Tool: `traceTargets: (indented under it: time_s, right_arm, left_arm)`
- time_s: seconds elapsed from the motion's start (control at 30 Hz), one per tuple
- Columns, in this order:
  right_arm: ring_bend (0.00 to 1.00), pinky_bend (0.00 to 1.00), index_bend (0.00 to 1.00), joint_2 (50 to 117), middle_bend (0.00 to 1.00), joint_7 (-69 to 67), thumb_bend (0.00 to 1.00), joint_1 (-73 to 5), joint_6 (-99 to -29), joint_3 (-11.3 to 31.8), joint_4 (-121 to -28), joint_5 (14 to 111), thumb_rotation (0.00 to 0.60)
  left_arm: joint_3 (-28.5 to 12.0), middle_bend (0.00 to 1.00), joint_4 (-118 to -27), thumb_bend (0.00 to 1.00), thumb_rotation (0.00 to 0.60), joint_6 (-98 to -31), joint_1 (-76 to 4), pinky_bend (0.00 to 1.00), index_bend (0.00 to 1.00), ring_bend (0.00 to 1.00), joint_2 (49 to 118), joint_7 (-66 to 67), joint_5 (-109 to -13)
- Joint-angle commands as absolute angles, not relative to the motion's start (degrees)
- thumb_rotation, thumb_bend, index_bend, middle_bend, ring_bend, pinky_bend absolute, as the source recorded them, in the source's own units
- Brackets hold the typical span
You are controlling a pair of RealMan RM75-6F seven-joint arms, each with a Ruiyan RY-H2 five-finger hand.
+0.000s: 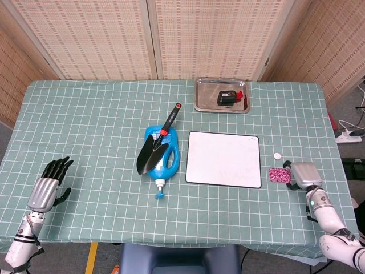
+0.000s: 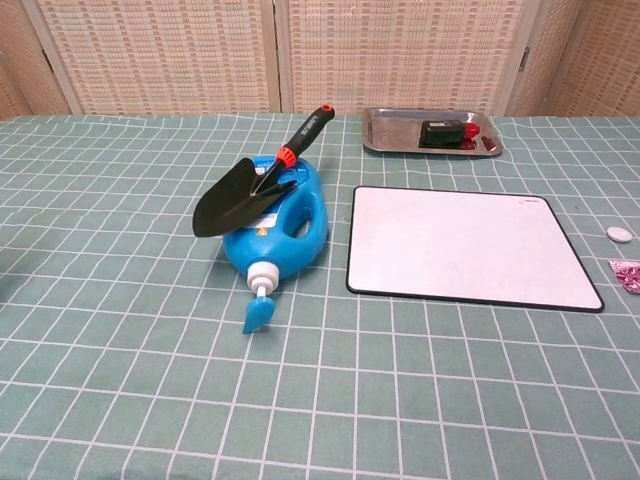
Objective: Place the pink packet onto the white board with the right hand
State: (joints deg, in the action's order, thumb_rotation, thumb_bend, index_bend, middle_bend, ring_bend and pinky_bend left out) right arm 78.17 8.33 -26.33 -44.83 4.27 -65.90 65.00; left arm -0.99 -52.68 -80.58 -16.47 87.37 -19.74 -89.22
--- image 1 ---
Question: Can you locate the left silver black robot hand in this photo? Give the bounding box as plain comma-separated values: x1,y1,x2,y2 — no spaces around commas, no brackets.
27,156,74,213

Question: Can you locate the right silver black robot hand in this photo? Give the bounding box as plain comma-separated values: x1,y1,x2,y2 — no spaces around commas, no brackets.
282,160,323,191

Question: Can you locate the pink patterned packet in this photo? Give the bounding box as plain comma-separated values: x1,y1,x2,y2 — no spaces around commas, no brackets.
269,167,292,183

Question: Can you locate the white board with black edge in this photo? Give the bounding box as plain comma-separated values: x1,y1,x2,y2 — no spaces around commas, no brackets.
185,131,262,189

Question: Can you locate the black floor box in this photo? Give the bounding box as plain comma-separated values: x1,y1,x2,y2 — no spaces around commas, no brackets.
342,158,365,180

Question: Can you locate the white power strip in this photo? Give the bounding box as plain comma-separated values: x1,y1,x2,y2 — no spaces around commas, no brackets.
335,128,363,144

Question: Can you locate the green checked tablecloth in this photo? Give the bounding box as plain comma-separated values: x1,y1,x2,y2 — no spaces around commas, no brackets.
0,79,360,259

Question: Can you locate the black garden trowel orange collar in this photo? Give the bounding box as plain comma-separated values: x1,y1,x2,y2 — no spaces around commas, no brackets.
136,102,183,175

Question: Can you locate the black battery pack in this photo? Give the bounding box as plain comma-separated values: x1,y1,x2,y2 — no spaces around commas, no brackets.
217,90,239,106

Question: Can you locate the woven bamboo screen panel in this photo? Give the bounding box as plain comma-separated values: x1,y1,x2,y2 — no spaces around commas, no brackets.
5,0,159,80
259,0,365,103
147,0,313,81
0,8,59,128

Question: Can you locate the stainless steel tray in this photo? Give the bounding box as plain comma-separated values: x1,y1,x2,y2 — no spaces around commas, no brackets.
193,77,251,114

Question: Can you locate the blue pump detergent bottle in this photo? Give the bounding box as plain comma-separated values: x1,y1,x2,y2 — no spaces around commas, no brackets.
144,125,181,200

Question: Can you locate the white power cable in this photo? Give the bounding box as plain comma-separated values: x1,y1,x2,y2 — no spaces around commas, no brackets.
338,119,365,131

